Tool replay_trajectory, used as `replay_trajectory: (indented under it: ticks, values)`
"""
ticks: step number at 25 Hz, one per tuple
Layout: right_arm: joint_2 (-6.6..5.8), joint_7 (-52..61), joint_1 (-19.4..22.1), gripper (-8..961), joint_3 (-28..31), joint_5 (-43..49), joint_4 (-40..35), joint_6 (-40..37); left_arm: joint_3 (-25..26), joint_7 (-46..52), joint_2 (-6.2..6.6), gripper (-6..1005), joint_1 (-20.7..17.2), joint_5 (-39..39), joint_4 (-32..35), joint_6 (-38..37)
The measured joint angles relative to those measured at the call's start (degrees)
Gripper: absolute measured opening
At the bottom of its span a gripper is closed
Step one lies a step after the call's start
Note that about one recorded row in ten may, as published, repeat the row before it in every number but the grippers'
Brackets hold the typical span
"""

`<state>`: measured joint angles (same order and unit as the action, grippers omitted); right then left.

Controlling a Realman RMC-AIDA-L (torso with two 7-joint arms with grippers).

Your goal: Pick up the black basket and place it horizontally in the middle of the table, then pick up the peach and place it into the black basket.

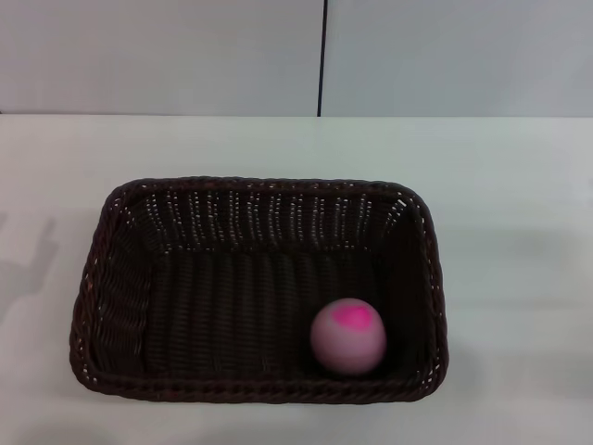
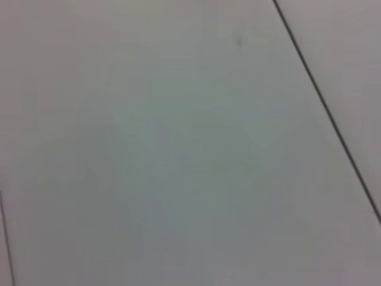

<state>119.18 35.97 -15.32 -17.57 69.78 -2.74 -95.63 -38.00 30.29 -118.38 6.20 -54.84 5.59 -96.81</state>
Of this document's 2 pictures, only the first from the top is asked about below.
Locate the dark brown woven wicker basket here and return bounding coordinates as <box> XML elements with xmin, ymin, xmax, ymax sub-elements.
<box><xmin>69</xmin><ymin>174</ymin><xmax>450</xmax><ymax>405</ymax></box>

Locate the pink ball with magenta patch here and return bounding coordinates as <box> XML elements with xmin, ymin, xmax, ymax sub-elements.
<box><xmin>309</xmin><ymin>298</ymin><xmax>387</xmax><ymax>375</ymax></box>

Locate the black vertical wall strip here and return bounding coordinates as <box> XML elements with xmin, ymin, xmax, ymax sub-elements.
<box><xmin>316</xmin><ymin>0</ymin><xmax>329</xmax><ymax>118</ymax></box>

